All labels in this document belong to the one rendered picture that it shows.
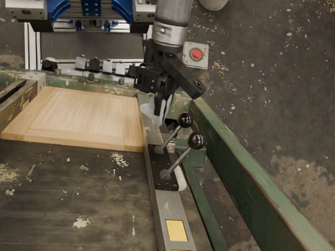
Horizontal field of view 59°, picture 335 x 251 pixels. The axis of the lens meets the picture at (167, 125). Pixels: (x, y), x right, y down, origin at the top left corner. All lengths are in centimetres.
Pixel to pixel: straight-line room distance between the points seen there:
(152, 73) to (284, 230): 42
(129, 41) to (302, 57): 153
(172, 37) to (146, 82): 12
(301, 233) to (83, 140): 56
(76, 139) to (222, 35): 194
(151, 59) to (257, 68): 197
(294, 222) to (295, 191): 198
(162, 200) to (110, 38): 166
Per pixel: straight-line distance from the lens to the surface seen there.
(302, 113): 272
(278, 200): 69
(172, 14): 64
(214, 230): 70
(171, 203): 58
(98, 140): 84
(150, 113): 72
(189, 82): 65
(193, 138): 60
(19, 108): 100
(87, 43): 211
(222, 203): 231
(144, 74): 68
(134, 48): 211
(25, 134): 85
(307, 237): 61
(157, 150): 73
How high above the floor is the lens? 213
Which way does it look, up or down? 75 degrees down
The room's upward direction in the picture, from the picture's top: 54 degrees clockwise
